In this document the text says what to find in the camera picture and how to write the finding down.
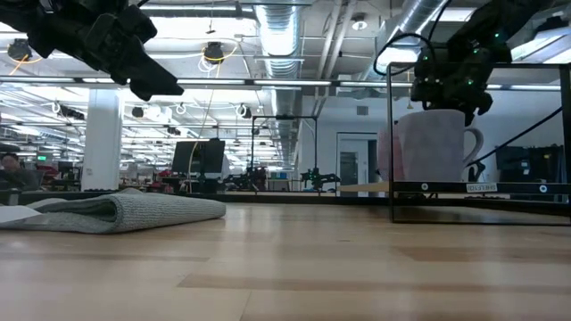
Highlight grey-blue faceted mug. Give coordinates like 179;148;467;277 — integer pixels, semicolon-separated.
395;109;485;184

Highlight dark equipment rack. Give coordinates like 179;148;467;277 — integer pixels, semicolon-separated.
493;143;567;184

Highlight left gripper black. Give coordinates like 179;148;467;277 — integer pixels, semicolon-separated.
39;12;186;103

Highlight purple and cream ribbed mug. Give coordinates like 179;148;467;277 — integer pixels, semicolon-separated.
377;124;405;182

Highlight white building column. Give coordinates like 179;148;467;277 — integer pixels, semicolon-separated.
80;87;125;193

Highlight person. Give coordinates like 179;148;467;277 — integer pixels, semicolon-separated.
0;152;41;192

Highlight grey door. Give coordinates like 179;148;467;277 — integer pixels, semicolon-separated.
335;131;380;197

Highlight ceiling device with orange cable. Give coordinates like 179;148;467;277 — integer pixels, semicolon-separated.
6;37;32;62

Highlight silver ribbed air duct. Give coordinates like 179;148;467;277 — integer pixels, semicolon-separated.
253;3;307;81

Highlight black background rig frame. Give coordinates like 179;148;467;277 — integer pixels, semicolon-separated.
251;114;319;193

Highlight folded grey towel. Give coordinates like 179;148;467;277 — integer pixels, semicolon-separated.
0;186;228;235

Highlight long black right arm cable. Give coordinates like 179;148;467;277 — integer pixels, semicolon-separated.
466;105;565;169

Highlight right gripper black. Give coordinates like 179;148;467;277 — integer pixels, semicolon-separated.
409;43;494;128

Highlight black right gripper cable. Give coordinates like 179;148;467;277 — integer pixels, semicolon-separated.
372;31;439;78

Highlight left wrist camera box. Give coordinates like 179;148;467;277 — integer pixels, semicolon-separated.
118;4;158;45

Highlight ceiling device with yellow cable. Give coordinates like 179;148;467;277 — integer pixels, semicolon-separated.
203;41;226;65

